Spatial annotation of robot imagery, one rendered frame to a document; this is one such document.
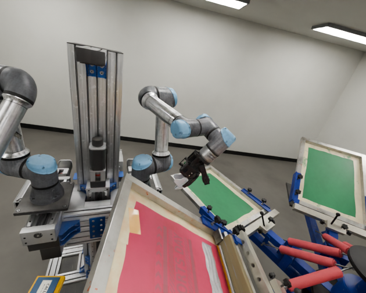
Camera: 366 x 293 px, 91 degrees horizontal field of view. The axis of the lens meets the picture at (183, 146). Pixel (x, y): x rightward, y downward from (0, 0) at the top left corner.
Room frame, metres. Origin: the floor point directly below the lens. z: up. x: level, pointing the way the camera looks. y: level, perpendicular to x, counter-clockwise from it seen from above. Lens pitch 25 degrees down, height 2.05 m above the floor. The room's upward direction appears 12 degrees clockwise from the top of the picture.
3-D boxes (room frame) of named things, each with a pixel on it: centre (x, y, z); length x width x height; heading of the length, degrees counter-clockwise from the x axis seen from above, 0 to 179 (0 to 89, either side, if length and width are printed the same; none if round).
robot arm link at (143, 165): (0.93, 0.22, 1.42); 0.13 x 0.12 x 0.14; 133
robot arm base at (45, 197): (0.71, 0.67, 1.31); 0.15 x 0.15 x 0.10
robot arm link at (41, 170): (0.71, 0.68, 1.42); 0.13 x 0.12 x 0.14; 89
